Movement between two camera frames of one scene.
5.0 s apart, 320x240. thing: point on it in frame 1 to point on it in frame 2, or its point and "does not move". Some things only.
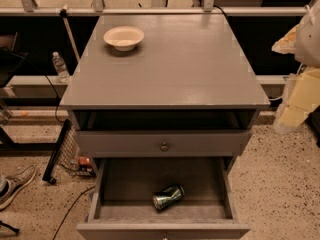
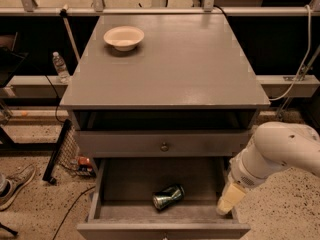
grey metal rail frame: [30, 8] does not move
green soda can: [167, 196] does not move
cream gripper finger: [304, 98] to [231, 196]
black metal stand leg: [53, 158] does not move
